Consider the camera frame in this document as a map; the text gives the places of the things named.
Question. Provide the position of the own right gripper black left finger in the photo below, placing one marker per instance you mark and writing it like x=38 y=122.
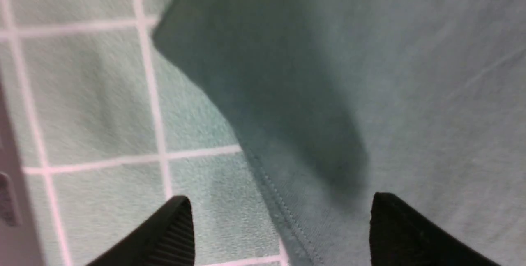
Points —
x=166 y=238

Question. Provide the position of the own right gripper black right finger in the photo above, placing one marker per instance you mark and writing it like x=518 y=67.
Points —
x=401 y=236

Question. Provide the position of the green long-sleeved shirt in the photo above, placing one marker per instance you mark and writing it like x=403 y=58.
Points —
x=334 y=100

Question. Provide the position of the green checkered tablecloth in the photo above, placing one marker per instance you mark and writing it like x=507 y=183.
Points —
x=108 y=130

